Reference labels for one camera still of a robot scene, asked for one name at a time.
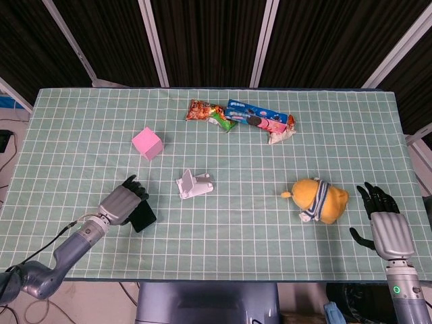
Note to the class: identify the black bag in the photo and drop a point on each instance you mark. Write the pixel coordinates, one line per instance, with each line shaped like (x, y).
(364, 300)

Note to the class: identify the aluminium frame post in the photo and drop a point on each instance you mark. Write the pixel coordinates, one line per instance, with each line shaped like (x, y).
(72, 44)
(395, 44)
(153, 40)
(420, 138)
(15, 94)
(265, 40)

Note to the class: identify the black power adapter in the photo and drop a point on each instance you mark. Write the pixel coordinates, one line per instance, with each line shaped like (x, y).
(4, 140)

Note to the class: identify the black smartphone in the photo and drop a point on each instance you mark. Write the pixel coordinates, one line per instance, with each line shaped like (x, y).
(145, 217)

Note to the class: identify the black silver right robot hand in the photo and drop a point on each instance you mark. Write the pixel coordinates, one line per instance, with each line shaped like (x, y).
(391, 233)

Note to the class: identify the grey-blue robot torso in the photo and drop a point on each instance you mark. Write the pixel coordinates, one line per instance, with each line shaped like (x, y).
(207, 303)

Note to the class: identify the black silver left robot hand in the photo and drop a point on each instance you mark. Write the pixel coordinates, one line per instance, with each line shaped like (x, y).
(118, 202)

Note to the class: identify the pink and blue cookie box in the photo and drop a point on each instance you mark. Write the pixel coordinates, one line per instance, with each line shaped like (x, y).
(263, 124)

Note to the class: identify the green snack packet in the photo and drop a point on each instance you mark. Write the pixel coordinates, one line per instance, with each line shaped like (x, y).
(222, 122)

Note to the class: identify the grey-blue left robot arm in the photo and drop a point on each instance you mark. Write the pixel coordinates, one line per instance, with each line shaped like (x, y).
(74, 246)

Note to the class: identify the green checked tablecloth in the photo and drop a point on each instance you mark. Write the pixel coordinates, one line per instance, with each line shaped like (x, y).
(236, 236)

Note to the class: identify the blue cloth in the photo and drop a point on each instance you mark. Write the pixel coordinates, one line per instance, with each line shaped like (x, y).
(334, 314)

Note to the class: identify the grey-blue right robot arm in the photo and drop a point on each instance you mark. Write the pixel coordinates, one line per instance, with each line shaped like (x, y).
(405, 300)

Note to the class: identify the yellow plush toy striped scarf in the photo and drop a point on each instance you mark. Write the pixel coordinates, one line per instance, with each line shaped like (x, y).
(332, 206)

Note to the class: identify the white folding phone stand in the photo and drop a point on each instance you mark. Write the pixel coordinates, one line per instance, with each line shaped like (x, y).
(199, 189)

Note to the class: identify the white orange crumpled snack wrapper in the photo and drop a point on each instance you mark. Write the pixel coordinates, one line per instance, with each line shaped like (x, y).
(281, 135)

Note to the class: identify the pink cube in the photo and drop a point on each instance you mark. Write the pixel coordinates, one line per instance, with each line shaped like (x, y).
(146, 141)

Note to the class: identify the orange snack packet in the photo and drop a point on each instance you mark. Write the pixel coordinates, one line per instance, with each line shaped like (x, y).
(200, 109)

